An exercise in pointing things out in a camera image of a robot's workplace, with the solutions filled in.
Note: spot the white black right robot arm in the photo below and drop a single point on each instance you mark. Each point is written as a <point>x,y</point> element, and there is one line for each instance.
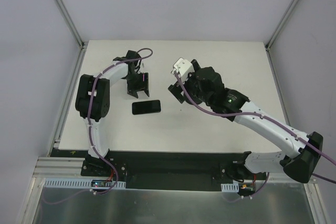
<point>203,87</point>

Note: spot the black smartphone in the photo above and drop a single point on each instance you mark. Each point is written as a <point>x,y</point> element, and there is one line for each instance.
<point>146,107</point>

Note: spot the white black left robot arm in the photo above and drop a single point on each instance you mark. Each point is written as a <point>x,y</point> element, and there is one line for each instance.
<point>93,102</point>

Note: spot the aluminium right frame post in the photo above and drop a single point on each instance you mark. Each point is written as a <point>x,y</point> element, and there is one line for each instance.
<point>282,23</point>

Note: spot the aluminium left frame post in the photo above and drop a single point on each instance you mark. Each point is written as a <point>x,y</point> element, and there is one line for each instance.
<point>69,22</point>

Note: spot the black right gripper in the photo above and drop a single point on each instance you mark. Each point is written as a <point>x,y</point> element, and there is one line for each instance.
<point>182,87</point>

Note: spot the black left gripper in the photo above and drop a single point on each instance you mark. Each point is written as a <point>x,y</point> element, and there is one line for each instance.
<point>137,83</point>

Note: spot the white left cable duct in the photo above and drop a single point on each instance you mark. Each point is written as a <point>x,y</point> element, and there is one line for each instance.
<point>82,183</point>

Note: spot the white cable duct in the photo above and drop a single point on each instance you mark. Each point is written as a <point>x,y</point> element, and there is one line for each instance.
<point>82,183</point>
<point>230,188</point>

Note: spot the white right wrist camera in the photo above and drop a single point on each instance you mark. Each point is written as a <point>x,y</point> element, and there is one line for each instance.
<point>182,67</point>

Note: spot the white right cable duct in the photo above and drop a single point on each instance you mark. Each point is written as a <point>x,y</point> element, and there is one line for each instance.
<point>230,188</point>

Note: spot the aluminium frame post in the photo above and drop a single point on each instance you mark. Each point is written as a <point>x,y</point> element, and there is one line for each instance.
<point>282,23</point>
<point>69,22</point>

